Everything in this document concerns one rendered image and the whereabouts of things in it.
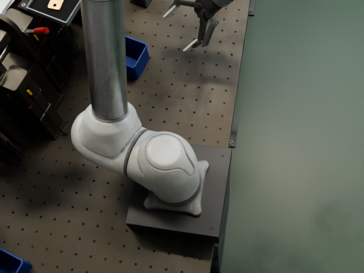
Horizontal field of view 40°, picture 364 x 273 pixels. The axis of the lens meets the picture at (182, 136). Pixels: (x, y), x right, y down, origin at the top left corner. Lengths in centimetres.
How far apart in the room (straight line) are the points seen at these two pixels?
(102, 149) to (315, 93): 146
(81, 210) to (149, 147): 47
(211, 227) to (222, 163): 21
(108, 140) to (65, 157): 43
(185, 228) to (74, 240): 39
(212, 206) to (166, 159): 29
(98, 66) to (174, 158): 31
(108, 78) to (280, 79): 150
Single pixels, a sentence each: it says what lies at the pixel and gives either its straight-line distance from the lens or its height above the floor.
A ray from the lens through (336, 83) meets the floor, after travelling 267.
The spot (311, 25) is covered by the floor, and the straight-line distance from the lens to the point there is 283.
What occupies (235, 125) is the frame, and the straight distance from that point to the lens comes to 250.
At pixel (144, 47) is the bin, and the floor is 79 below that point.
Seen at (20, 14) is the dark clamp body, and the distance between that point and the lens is 165.
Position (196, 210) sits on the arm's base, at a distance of 154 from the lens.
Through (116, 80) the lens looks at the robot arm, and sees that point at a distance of 129.
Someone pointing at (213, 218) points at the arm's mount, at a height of 81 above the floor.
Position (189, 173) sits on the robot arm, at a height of 100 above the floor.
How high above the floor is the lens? 232
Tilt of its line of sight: 68 degrees down
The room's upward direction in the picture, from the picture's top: 12 degrees counter-clockwise
